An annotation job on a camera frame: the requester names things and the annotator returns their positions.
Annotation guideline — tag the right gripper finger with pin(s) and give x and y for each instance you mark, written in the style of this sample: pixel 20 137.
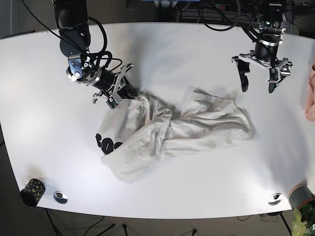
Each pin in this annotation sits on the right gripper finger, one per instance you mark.
pixel 128 91

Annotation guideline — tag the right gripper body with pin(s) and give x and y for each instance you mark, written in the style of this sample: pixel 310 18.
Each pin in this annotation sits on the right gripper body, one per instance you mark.
pixel 109 85

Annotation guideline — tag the left silver table grommet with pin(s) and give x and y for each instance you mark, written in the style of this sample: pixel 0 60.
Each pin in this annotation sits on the left silver table grommet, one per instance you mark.
pixel 60 197

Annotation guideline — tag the green potted plant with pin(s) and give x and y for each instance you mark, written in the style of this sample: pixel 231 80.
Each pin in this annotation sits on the green potted plant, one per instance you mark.
pixel 304 221

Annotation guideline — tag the salmon pink T-shirt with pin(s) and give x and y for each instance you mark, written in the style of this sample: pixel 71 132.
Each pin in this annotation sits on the salmon pink T-shirt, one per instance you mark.
pixel 310 101

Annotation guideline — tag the grey plant pot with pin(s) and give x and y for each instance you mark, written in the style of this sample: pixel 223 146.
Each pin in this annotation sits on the grey plant pot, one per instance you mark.
pixel 301 195

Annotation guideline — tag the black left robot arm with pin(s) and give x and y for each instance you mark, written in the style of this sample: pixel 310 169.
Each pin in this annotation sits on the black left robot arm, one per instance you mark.
pixel 272 24

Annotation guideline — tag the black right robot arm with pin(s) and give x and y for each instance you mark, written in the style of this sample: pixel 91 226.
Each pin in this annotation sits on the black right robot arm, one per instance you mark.
pixel 84 67

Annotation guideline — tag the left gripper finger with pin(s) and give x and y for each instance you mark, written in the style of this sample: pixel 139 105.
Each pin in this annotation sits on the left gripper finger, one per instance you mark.
pixel 274 79
pixel 243 68

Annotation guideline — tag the black dotted cup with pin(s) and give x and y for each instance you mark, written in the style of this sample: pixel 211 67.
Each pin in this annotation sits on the black dotted cup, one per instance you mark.
pixel 32 192

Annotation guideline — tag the right silver table grommet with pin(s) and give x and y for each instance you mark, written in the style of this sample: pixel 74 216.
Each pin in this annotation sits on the right silver table grommet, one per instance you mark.
pixel 275 199

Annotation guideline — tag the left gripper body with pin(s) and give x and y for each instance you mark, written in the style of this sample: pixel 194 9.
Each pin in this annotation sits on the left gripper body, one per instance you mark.
pixel 283 65

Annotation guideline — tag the white graphic print T-shirt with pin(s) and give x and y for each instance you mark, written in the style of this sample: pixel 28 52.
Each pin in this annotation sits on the white graphic print T-shirt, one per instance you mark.
pixel 142 132

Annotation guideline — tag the silver table grommet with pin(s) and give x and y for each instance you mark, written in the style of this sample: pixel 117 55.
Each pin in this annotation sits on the silver table grommet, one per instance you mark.
pixel 275 199
pixel 60 197

